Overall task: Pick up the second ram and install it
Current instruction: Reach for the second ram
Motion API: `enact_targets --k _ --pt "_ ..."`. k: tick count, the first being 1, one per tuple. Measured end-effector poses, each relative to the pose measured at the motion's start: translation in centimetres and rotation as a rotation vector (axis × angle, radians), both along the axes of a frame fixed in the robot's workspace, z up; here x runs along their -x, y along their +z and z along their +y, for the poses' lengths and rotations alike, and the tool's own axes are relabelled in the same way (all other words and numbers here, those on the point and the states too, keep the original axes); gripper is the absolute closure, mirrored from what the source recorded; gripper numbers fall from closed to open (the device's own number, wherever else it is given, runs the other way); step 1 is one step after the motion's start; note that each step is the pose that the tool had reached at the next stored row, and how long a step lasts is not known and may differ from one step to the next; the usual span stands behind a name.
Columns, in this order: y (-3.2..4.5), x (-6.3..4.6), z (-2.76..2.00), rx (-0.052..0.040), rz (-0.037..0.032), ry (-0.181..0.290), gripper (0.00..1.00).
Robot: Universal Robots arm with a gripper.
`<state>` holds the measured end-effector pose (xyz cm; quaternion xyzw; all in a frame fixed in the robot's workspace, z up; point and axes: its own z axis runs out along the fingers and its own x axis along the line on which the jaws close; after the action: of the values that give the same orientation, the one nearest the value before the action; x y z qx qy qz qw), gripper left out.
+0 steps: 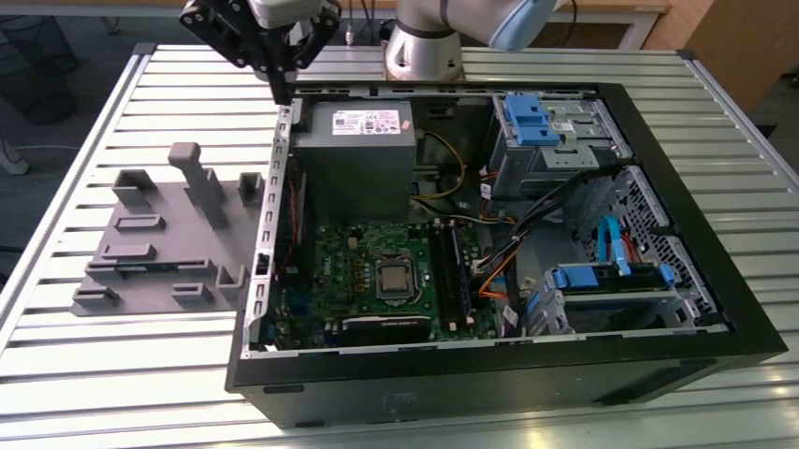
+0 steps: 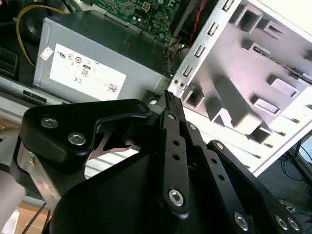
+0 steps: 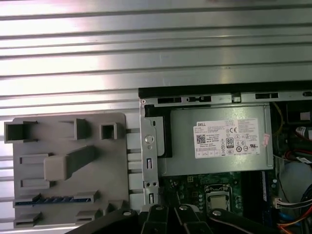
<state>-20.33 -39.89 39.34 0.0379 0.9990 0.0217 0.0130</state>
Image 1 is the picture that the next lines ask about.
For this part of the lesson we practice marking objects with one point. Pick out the metal disk bay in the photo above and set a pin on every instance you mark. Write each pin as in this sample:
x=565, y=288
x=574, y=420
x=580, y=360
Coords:
x=625, y=298

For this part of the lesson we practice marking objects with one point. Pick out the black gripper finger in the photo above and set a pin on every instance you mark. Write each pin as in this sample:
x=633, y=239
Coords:
x=316, y=47
x=219, y=33

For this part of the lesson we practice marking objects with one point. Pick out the silver CPU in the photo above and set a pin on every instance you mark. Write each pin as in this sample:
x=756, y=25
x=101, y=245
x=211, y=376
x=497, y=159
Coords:
x=396, y=279

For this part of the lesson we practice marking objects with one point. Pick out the CPU socket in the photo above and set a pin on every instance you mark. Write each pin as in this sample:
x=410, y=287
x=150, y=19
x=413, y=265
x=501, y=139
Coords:
x=396, y=256

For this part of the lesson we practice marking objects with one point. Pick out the grey plastic parts rack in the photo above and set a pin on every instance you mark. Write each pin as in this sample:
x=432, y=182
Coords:
x=175, y=224

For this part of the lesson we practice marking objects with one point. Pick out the white furniture foot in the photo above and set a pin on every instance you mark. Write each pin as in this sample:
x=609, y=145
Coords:
x=13, y=161

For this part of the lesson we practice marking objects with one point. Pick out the black open PC case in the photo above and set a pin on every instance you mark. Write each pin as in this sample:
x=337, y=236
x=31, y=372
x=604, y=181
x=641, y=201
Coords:
x=500, y=374

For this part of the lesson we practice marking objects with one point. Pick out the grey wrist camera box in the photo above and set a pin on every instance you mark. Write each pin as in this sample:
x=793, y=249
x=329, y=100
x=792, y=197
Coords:
x=281, y=14

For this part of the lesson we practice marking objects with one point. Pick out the hard disk in blue carrier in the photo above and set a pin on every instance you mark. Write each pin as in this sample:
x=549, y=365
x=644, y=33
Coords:
x=578, y=278

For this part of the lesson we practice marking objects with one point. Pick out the grey power supply unit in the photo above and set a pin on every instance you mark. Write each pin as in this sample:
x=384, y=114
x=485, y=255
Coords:
x=357, y=178

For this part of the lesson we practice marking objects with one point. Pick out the metal drive cage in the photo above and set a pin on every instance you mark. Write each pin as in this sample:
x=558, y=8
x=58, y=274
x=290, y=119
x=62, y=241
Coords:
x=562, y=159

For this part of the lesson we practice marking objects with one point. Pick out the white framed wooden desk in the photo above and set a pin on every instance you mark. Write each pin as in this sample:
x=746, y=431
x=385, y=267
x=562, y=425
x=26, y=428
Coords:
x=644, y=28

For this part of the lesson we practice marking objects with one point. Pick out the RAM stick with blue label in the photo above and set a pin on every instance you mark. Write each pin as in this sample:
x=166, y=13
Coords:
x=147, y=268

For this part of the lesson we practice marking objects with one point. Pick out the green motherboard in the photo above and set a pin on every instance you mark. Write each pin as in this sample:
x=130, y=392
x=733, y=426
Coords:
x=337, y=290

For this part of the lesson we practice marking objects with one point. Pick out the black graphics card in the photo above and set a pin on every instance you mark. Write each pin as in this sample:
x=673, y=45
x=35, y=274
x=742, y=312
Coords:
x=388, y=329

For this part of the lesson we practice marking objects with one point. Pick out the empty black RAM slot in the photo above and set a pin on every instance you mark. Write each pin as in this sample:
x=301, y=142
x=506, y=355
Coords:
x=442, y=276

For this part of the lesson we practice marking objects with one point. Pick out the blue plastic drive carrier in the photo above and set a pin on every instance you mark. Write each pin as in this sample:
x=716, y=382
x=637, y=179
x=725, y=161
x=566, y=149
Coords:
x=528, y=119

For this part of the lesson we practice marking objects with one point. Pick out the wooden cabinet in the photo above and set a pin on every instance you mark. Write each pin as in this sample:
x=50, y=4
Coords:
x=737, y=47

